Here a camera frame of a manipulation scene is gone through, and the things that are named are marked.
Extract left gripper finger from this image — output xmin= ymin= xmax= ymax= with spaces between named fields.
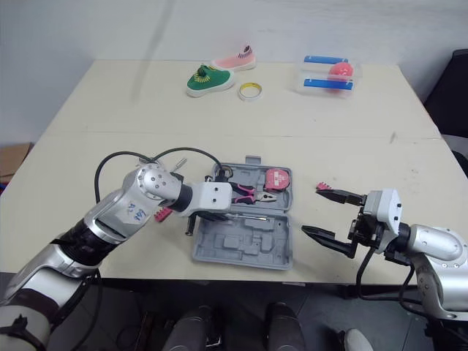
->
xmin=184 ymin=214 xmax=200 ymax=237
xmin=198 ymin=211 xmax=233 ymax=223

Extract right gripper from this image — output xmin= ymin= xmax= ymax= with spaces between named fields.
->
xmin=301 ymin=188 xmax=387 ymax=260

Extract grey tool case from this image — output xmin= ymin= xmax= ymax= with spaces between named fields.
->
xmin=190 ymin=156 xmax=295 ymax=273

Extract screwdriver with metal shaft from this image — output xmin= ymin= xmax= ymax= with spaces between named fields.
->
xmin=227 ymin=214 xmax=270 ymax=222

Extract pink and black pliers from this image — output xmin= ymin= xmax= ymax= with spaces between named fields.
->
xmin=228 ymin=182 xmax=278 ymax=206

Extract red tape measure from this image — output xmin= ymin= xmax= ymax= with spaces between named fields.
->
xmin=263 ymin=167 xmax=292 ymax=192

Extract robot body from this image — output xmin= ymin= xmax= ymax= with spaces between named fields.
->
xmin=160 ymin=301 xmax=374 ymax=351

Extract roll of tape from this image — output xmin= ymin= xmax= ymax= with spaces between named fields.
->
xmin=237 ymin=81 xmax=264 ymax=102

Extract clear box with blue strips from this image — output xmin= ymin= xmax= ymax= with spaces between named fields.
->
xmin=292 ymin=54 xmax=363 ymax=100

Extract green shoe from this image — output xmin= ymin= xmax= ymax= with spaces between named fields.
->
xmin=186 ymin=64 xmax=236 ymax=98

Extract pink ball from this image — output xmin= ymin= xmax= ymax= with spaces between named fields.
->
xmin=328 ymin=61 xmax=355 ymax=93

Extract pink shoe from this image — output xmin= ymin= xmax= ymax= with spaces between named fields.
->
xmin=211 ymin=43 xmax=258 ymax=72

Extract black chair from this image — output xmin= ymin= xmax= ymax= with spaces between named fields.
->
xmin=423 ymin=48 xmax=468 ymax=139

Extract brown cardboard box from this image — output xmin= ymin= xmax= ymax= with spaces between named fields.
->
xmin=0 ymin=143 xmax=34 ymax=181

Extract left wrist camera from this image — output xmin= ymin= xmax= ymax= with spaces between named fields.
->
xmin=181 ymin=181 xmax=234 ymax=217

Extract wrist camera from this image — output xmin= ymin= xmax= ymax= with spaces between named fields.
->
xmin=181 ymin=181 xmax=234 ymax=217
xmin=363 ymin=188 xmax=403 ymax=235

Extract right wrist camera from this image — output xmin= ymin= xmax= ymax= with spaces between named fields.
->
xmin=363 ymin=188 xmax=403 ymax=235

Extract black cable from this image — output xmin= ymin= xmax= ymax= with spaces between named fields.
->
xmin=94 ymin=147 xmax=235 ymax=202
xmin=355 ymin=246 xmax=427 ymax=312

